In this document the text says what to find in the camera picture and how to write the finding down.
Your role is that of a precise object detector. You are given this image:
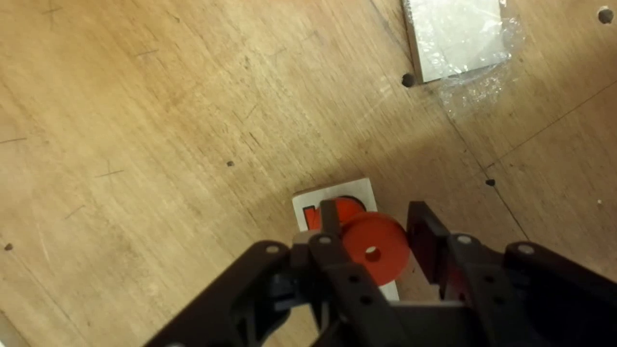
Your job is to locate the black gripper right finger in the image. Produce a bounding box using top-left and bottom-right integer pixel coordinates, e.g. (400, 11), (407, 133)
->
(407, 200), (617, 347)

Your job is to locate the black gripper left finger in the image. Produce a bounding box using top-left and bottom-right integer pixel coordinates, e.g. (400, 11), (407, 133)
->
(143, 198), (413, 347)

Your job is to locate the red round block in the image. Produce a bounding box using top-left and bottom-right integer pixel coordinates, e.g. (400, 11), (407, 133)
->
(340, 212), (413, 287)
(317, 195), (367, 231)

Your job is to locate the white peg board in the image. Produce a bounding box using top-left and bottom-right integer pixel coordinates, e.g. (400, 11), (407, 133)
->
(292, 177), (402, 302)

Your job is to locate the white foam board in plastic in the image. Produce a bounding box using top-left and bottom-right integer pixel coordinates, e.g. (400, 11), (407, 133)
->
(400, 0), (527, 104)

